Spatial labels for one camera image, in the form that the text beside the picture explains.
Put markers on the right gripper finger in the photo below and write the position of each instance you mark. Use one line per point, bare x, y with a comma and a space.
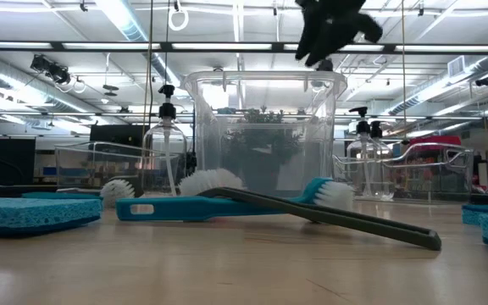
324, 42
305, 38

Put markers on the clear rectangular plastic tub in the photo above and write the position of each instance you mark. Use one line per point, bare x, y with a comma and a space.
210, 127

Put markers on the dark grey dish brush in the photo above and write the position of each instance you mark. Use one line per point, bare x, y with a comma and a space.
354, 222

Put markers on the potted green plant white flowers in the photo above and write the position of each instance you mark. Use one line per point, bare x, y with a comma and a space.
261, 144

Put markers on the clear plastic bin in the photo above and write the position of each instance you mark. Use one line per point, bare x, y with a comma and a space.
439, 178
100, 165

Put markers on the teal dish brush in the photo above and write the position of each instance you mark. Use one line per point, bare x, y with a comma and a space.
210, 208

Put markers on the black monitor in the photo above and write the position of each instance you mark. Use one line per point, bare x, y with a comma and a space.
119, 135

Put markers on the black ceiling spotlights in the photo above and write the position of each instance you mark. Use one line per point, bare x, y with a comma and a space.
51, 70

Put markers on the black overhead frame beam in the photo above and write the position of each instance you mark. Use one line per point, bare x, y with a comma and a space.
165, 46

